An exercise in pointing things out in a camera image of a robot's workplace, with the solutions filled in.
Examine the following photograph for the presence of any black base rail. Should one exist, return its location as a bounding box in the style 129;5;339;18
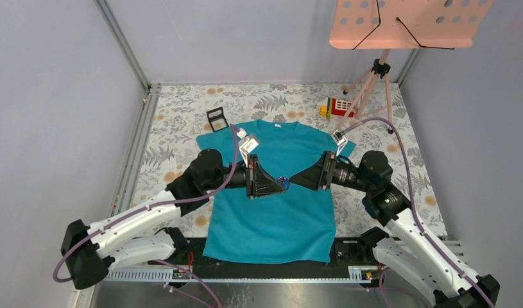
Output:
165;237;379;280

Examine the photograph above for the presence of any floral table mat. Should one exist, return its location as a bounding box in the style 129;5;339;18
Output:
130;83;447;238

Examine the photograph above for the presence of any teal t-shirt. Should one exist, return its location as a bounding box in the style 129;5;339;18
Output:
203;120;338;264

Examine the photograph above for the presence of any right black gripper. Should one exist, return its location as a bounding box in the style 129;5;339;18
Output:
289;150;373;193

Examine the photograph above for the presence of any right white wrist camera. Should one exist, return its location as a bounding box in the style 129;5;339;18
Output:
330;130;348;156

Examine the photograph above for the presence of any purple cable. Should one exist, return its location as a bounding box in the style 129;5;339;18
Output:
53;124;245;308
339;117;496;308

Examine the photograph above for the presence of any black brooch display box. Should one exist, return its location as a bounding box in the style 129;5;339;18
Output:
206;107;229;132

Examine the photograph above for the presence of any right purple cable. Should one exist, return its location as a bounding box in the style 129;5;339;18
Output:
339;117;496;308

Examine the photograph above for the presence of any red toy block house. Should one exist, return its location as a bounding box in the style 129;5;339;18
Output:
319;98;356;119

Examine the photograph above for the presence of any pink music stand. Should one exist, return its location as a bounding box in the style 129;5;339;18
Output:
329;0;493;118

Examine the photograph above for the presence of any blue round brooch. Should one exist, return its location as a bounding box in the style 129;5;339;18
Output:
277;176;290;190

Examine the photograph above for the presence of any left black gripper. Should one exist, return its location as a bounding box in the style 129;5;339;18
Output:
205;155;286;200

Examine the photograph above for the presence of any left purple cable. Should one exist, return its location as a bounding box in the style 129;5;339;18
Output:
53;124;245;308

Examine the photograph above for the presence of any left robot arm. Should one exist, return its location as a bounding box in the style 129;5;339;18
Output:
60;149;289;290

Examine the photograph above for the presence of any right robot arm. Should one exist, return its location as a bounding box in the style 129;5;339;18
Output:
290;151;501;307

